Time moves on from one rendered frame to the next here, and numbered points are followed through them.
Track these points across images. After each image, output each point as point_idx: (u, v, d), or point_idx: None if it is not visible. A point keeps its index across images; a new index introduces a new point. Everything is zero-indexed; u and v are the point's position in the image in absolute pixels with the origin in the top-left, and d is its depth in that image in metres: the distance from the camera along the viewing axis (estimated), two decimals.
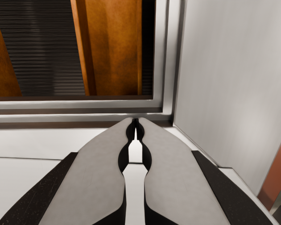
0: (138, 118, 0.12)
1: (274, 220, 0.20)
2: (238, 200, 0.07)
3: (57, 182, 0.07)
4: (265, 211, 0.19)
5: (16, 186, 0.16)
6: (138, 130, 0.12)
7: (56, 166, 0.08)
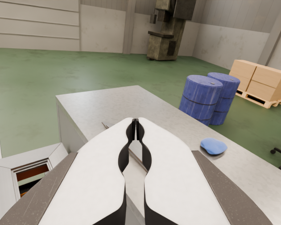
0: (138, 118, 0.12)
1: None
2: (238, 200, 0.07)
3: (57, 182, 0.07)
4: None
5: None
6: (138, 130, 0.12)
7: (56, 166, 0.08)
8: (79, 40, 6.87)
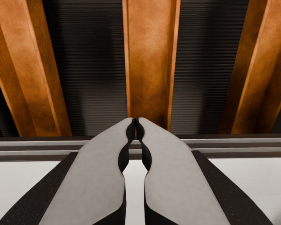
0: (138, 118, 0.12)
1: None
2: (238, 200, 0.07)
3: (57, 182, 0.07)
4: None
5: (245, 177, 0.24)
6: (138, 130, 0.12)
7: (56, 166, 0.08)
8: None
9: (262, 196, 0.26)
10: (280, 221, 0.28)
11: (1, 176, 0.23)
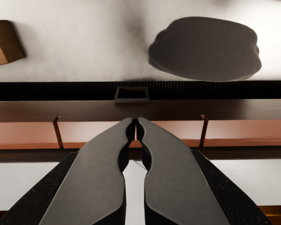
0: (138, 118, 0.12)
1: None
2: (238, 200, 0.07)
3: (57, 182, 0.07)
4: None
5: None
6: (138, 130, 0.12)
7: (56, 166, 0.08)
8: None
9: None
10: None
11: None
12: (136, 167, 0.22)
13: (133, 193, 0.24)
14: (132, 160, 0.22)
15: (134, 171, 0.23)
